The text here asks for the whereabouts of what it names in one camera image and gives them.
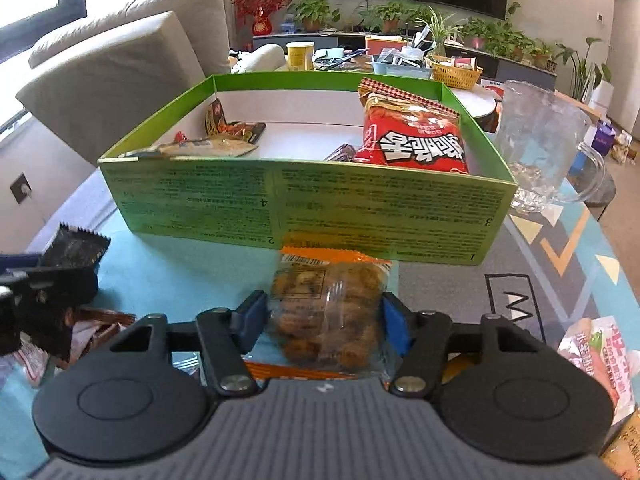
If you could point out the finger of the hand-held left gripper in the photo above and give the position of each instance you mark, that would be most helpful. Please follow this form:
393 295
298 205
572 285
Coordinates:
50 287
20 261

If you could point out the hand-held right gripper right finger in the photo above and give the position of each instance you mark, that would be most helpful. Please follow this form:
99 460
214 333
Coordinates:
395 322

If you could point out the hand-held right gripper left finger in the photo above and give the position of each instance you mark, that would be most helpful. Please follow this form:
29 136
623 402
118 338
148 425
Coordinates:
250 320

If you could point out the orange clear fried snack packet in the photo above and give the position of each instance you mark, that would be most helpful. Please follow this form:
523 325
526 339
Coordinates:
325 310

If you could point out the green cardboard box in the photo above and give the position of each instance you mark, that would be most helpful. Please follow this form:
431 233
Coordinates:
350 210

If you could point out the dark brown snack packet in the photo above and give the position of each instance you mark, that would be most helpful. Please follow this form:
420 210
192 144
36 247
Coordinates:
342 152

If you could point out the beige snack packet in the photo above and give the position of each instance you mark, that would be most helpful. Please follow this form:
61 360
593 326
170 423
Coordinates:
200 147

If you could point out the red checkered-edge snack packet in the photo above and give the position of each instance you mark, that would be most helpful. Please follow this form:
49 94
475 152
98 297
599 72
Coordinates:
415 140

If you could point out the black red yellow snack packet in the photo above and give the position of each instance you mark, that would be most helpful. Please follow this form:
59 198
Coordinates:
227 127

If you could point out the white red snack packet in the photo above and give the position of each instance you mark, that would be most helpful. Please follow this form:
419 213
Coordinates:
30 367

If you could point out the patterned table mat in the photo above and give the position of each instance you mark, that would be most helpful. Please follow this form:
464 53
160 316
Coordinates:
550 270

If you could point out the pink white snack packet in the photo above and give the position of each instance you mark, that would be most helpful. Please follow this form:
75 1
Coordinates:
595 355

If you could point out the beige sofa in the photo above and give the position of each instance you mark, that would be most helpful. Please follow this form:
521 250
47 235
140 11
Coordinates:
125 60

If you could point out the white oval coffee table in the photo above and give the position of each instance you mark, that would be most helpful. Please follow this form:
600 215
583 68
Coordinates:
475 107

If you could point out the clear glass mug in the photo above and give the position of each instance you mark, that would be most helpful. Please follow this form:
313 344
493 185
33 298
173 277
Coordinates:
540 135

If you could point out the round dark marble table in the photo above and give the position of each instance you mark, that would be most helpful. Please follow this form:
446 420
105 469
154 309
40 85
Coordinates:
602 192

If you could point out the blue-grey storage tray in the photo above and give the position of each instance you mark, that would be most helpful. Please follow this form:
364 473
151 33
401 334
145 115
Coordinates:
400 71

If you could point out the yellow wicker basket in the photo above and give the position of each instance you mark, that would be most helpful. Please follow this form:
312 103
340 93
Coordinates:
455 77

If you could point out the white cushion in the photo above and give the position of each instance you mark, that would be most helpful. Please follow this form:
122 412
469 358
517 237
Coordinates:
265 57

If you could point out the pale yellow snack packet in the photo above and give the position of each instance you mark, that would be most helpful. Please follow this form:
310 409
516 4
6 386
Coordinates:
625 452

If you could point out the yellow can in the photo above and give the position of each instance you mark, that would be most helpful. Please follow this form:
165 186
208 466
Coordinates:
300 57

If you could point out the orange box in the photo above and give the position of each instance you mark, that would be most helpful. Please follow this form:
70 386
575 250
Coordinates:
382 45

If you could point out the purple gift bag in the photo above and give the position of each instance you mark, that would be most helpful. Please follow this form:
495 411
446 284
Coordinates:
605 137

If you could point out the grey television cabinet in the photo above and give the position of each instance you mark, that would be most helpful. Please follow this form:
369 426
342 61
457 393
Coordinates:
520 67

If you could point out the beige patterned bag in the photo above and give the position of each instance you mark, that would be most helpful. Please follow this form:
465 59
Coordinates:
622 147

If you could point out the red flower arrangement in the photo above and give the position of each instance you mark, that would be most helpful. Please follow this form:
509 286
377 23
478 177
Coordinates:
261 25

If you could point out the spider plant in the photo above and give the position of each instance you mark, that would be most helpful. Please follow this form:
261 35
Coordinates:
440 30

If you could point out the potted plant pink pot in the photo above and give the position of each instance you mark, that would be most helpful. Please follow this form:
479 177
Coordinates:
477 35

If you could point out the potted green plant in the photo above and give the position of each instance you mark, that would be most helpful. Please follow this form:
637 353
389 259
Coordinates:
312 12
542 55
392 12
512 45

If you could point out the white air purifier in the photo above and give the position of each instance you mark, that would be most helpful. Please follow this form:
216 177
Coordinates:
602 95

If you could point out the tall leafy potted plant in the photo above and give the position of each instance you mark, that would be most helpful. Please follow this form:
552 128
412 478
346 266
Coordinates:
582 70

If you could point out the black wall socket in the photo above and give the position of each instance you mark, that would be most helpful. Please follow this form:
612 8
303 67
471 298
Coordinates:
21 189

